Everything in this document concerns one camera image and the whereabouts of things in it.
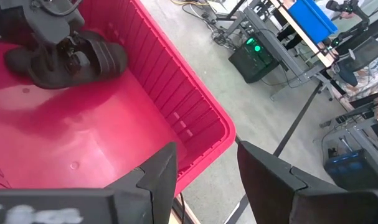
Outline grey metal table frame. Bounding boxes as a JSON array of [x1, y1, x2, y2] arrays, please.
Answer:
[[219, 0, 348, 102]]

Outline black rubber slide sandal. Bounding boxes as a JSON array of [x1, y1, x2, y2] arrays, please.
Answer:
[[4, 46, 34, 76], [28, 30, 128, 90]]

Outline red plastic bin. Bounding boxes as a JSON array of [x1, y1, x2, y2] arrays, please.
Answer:
[[0, 0, 237, 195]]

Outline blue plastic bin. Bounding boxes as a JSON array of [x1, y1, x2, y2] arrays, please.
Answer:
[[288, 0, 339, 44]]

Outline black computer tower blue light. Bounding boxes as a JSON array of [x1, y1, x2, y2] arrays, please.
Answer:
[[323, 149, 378, 191]]

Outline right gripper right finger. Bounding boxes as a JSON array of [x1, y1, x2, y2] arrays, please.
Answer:
[[237, 140, 378, 224]]

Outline black office chair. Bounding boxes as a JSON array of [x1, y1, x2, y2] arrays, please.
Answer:
[[334, 36, 378, 88]]

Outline black computer tower green light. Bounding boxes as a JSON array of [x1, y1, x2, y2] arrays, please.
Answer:
[[228, 36, 280, 84]]

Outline black floor cable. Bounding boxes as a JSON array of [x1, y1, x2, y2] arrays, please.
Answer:
[[182, 2, 239, 50]]

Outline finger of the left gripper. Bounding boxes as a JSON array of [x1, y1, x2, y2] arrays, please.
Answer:
[[35, 42, 57, 73], [64, 34, 83, 75]]

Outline person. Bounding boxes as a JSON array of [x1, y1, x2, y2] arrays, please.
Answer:
[[275, 24, 301, 50]]

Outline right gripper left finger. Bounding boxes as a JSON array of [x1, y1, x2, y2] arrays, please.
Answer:
[[0, 141, 179, 224]]

